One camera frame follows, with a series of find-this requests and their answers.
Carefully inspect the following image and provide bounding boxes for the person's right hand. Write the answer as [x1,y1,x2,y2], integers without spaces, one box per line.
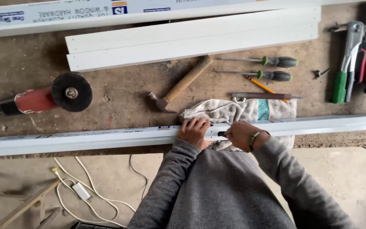
[224,121,262,152]

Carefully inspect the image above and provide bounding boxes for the metal file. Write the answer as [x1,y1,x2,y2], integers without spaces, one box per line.
[231,92,304,100]

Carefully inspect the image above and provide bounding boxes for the red angle grinder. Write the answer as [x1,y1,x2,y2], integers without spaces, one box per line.
[0,72,93,119]

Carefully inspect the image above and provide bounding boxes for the grey towel with teal stripe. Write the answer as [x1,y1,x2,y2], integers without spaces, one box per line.
[179,98,298,151]

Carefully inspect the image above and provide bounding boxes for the wooden stool frame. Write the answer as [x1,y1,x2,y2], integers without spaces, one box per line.
[0,170,63,229]

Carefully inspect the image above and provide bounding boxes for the green handle rivet gun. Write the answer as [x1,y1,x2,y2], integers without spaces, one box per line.
[331,21,365,104]

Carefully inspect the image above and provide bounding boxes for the wooden handle claw hammer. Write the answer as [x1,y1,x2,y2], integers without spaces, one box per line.
[147,55,214,114]

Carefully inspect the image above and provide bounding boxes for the white aluminium profile with print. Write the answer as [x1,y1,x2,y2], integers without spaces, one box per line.
[0,0,366,39]

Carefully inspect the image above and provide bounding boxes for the black cable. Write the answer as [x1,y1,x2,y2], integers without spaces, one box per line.
[128,154,148,201]

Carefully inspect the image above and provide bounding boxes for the long white aluminium profile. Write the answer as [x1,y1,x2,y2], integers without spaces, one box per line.
[0,114,366,158]

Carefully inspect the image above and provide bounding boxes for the black crate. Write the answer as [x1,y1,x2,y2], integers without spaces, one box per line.
[70,220,126,229]

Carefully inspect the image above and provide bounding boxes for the short white aluminium profile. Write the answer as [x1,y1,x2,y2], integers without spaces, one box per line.
[65,6,322,54]
[66,22,319,73]

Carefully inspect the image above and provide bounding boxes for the person's grey sweater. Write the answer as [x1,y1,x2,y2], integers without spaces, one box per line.
[165,147,298,229]

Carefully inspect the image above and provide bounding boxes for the small metal screw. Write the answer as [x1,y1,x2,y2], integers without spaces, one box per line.
[313,68,331,80]

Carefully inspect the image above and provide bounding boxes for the green black screwdriver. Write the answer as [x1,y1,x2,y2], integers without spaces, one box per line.
[217,56,298,68]
[213,70,293,82]

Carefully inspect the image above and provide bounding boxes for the person's left hand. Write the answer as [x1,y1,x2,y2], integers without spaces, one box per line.
[177,117,215,151]

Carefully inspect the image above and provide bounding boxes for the white power cable with adapter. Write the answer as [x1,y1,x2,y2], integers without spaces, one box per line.
[51,156,136,228]

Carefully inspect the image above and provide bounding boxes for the yellow pencil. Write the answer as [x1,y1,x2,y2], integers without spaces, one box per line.
[245,75,290,103]

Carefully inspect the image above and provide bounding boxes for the metal wristwatch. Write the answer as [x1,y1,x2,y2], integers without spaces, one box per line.
[247,130,271,152]

